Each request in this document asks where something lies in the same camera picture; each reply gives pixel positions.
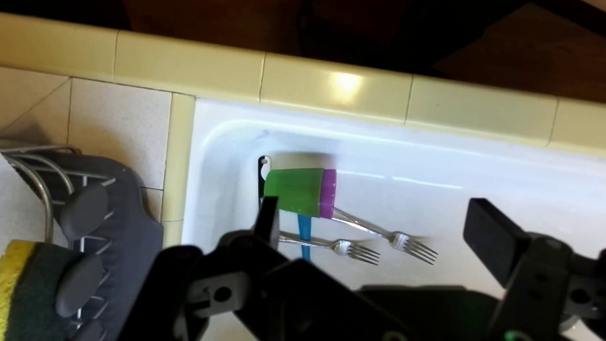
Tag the yellow and green sponge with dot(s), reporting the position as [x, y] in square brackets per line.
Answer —
[32, 297]

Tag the white ceramic sink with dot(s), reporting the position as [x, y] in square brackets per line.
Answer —
[475, 172]

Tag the silver metal fork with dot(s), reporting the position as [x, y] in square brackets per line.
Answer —
[399, 240]
[344, 248]

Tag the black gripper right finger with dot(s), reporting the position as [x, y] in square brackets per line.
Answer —
[499, 248]

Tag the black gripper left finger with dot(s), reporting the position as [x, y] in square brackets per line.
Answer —
[268, 221]

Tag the grey rubber utensil caddy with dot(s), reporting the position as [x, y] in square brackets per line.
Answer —
[134, 253]

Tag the blue plastic utensil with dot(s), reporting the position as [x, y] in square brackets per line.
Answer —
[306, 231]

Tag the toothbrush in sink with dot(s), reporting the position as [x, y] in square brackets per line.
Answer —
[297, 191]

